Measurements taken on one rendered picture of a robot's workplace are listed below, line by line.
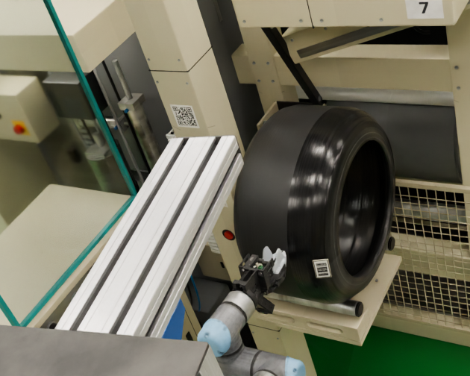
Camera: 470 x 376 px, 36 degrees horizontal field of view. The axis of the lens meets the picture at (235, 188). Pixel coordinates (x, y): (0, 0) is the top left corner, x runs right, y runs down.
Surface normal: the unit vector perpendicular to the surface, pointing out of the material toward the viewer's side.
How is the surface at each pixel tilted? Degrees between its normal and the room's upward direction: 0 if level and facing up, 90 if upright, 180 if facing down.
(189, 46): 90
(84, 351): 0
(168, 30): 90
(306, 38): 90
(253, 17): 90
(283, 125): 2
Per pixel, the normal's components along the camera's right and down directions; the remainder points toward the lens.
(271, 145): -0.40, -0.52
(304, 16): -0.47, 0.63
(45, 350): -0.26, -0.77
